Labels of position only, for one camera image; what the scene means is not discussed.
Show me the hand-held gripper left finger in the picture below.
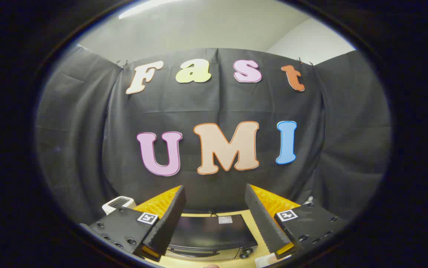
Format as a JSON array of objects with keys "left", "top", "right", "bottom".
[{"left": 79, "top": 185, "right": 187, "bottom": 262}]

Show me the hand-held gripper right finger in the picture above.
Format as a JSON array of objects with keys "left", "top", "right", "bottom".
[{"left": 244, "top": 183, "right": 349, "bottom": 258}]

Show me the black toaster oven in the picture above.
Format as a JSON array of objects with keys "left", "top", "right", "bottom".
[{"left": 165, "top": 213, "right": 259, "bottom": 261}]

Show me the white box with slot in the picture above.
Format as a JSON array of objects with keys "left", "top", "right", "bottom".
[{"left": 102, "top": 196, "right": 137, "bottom": 216}]

